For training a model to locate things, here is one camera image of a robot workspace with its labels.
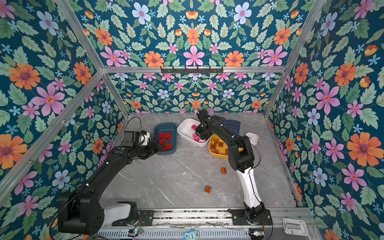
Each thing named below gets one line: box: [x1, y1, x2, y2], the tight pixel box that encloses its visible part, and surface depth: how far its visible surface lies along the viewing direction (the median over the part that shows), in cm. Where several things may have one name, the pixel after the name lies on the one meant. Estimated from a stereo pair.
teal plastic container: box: [153, 122, 177, 156], surface depth 107 cm
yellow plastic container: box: [208, 133, 229, 160], surface depth 100 cm
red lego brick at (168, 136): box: [165, 132, 172, 140], surface depth 106 cm
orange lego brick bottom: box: [204, 185, 212, 194], surface depth 84 cm
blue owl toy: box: [182, 228, 199, 240], surface depth 69 cm
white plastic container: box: [177, 118, 211, 147], surface depth 109 cm
